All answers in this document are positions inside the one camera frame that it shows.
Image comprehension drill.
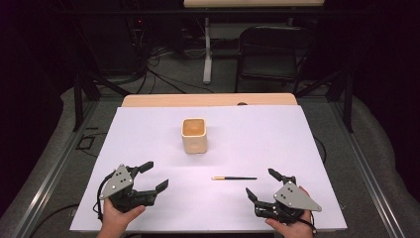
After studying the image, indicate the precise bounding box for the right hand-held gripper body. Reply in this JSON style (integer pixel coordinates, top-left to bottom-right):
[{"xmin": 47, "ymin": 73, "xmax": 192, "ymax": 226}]
[{"xmin": 255, "ymin": 177, "xmax": 323, "ymax": 226}]

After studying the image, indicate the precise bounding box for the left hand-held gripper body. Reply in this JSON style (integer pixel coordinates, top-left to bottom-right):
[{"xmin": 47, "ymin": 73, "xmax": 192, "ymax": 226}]
[{"xmin": 99, "ymin": 164, "xmax": 158, "ymax": 213}]

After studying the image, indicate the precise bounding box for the cream square pen holder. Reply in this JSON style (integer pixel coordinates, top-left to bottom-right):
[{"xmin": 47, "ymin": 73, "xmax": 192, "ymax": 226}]
[{"xmin": 180, "ymin": 117, "xmax": 208, "ymax": 155}]

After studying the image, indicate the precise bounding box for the person's right hand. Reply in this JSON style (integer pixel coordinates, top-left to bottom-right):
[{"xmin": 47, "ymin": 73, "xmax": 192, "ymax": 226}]
[{"xmin": 265, "ymin": 210, "xmax": 315, "ymax": 238}]

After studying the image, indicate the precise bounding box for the person's left hand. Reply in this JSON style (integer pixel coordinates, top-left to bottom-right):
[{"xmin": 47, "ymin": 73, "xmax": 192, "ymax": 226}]
[{"xmin": 98, "ymin": 197, "xmax": 147, "ymax": 238}]

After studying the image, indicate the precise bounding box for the white table sheet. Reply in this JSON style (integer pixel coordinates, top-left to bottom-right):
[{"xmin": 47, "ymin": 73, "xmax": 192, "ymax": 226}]
[{"xmin": 69, "ymin": 104, "xmax": 348, "ymax": 233}]

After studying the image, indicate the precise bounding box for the wooden table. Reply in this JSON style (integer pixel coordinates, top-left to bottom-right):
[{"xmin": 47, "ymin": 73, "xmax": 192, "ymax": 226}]
[{"xmin": 121, "ymin": 92, "xmax": 298, "ymax": 108}]

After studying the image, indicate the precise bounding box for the black folding chair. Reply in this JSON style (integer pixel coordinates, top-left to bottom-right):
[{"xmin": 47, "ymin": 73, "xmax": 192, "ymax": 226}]
[{"xmin": 234, "ymin": 26, "xmax": 315, "ymax": 96}]

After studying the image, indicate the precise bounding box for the white desk leg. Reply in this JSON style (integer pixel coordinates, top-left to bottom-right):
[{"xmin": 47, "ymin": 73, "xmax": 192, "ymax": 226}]
[{"xmin": 202, "ymin": 17, "xmax": 213, "ymax": 84}]

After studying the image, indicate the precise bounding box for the light wooden desk top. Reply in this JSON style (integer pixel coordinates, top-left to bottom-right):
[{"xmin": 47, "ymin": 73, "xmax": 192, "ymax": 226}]
[{"xmin": 183, "ymin": 0, "xmax": 326, "ymax": 9}]

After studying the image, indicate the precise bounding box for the left hand-held gripper cable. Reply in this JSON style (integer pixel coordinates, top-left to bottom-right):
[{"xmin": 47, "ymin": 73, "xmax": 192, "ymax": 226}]
[{"xmin": 93, "ymin": 173, "xmax": 115, "ymax": 222}]

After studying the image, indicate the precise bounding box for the hand-held gripper cable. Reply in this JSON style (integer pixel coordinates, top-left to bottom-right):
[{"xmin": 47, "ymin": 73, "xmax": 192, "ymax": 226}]
[
  {"xmin": 298, "ymin": 211, "xmax": 318, "ymax": 234},
  {"xmin": 93, "ymin": 173, "xmax": 115, "ymax": 222}
]

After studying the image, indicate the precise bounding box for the right hand-held gripper cable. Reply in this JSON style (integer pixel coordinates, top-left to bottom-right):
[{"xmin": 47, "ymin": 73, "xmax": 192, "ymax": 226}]
[{"xmin": 298, "ymin": 211, "xmax": 318, "ymax": 234}]

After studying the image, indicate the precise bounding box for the thin black cable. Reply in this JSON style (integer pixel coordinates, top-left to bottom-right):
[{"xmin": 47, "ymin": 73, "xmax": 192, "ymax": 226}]
[{"xmin": 313, "ymin": 135, "xmax": 328, "ymax": 165}]

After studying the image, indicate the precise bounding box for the aluminium floor rail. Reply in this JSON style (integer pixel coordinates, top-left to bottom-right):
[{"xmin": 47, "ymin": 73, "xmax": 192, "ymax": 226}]
[
  {"xmin": 12, "ymin": 98, "xmax": 101, "ymax": 238},
  {"xmin": 330, "ymin": 98, "xmax": 408, "ymax": 238}
]

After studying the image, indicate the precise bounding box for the black floor cable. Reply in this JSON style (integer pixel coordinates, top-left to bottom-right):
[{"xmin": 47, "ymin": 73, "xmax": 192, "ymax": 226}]
[{"xmin": 31, "ymin": 203, "xmax": 80, "ymax": 238}]

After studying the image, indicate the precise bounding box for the black metal frame stand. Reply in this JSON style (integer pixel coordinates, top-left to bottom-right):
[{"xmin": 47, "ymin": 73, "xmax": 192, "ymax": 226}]
[
  {"xmin": 72, "ymin": 70, "xmax": 132, "ymax": 133},
  {"xmin": 295, "ymin": 69, "xmax": 355, "ymax": 134}
]

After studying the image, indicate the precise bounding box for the bundle of floor cables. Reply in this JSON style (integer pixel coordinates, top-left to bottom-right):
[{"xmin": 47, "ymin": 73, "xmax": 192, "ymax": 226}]
[{"xmin": 130, "ymin": 46, "xmax": 216, "ymax": 95}]

